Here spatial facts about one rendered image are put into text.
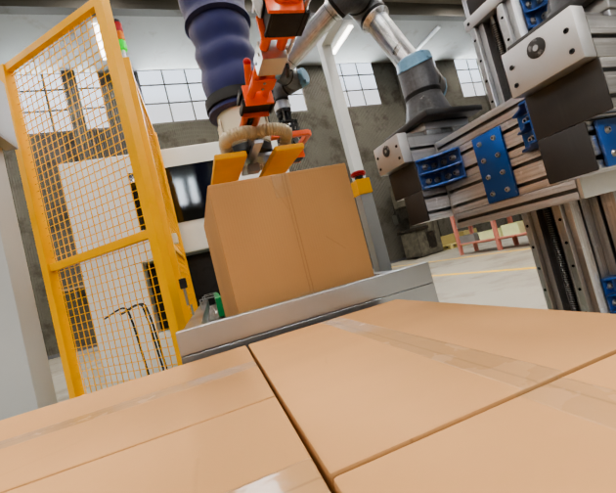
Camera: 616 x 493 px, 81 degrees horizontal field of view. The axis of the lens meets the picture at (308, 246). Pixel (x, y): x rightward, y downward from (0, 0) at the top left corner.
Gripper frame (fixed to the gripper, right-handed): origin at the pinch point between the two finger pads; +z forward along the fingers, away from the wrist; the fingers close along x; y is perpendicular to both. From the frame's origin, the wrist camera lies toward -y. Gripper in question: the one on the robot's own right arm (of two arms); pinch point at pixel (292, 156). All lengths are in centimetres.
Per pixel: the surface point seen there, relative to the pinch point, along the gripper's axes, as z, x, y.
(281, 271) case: 49, -32, 61
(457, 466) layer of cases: 63, -41, 134
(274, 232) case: 39, -31, 61
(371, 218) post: 37.0, 25.1, 10.7
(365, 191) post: 24.4, 25.5, 11.1
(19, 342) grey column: 52, -119, -6
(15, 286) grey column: 31, -117, -9
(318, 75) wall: -517, 452, -869
